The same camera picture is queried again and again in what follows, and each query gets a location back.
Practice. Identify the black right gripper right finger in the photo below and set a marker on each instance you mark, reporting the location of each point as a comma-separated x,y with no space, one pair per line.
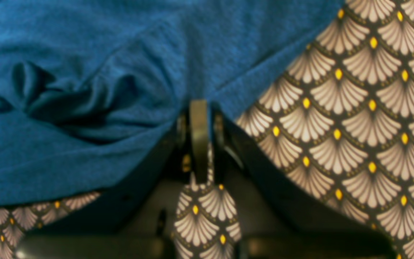
279,220

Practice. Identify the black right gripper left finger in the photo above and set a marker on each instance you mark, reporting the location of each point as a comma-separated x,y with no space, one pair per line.
132,220

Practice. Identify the blue long-sleeve T-shirt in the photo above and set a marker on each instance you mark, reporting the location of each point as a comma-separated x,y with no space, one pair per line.
87,87

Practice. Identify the fan-patterned table cloth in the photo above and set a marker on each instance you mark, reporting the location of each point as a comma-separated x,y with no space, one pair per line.
338,122

